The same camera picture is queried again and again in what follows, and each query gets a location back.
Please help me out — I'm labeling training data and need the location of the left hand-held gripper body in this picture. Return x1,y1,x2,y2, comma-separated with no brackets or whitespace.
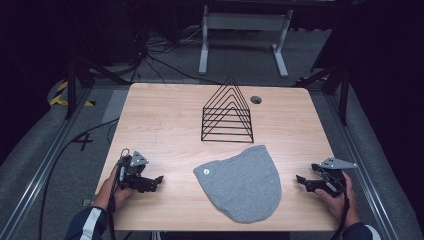
116,148,150,192

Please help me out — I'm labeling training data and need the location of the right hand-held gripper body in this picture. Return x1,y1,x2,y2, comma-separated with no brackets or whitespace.
311,156,358,198

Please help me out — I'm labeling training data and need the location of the grey knit hat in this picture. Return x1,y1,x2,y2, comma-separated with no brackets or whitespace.
192,144,283,224

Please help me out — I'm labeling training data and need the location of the black wire rack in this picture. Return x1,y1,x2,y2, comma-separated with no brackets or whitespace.
200,75,255,144

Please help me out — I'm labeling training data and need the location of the person's right hand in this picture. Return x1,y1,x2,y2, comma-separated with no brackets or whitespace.
314,170,362,230

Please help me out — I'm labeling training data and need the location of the person's left hand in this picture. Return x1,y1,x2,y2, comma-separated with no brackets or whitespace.
95,164,135,212

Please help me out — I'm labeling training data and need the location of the black tape floor mark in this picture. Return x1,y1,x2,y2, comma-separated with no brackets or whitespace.
71,132,95,152

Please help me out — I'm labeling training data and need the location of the black tripod stand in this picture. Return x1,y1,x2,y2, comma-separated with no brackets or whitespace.
64,57,130,121
292,63,352,127

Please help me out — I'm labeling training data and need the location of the yellow and black floor tape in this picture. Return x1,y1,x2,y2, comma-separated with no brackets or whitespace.
49,80,97,108

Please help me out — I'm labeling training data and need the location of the aluminium floor rail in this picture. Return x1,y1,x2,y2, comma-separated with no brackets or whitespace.
323,94,403,240
0,87,95,240

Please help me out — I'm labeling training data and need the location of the right hand-held gripper cable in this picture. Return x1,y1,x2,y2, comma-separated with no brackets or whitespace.
329,191,351,240

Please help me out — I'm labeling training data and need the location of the hand-held gripper cable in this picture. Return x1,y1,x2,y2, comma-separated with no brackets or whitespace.
329,191,351,240
107,156,124,240

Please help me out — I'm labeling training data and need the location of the left hand-held gripper cable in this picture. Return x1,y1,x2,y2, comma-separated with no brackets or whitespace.
107,156,124,240

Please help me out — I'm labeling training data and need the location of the long black floor cable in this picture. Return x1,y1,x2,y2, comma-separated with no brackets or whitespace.
37,117,120,240

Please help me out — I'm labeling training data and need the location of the bundle of black cables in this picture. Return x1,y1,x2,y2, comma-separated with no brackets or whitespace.
128,23,221,86

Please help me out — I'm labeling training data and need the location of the white metal desk frame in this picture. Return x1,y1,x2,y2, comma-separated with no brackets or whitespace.
198,4,295,79

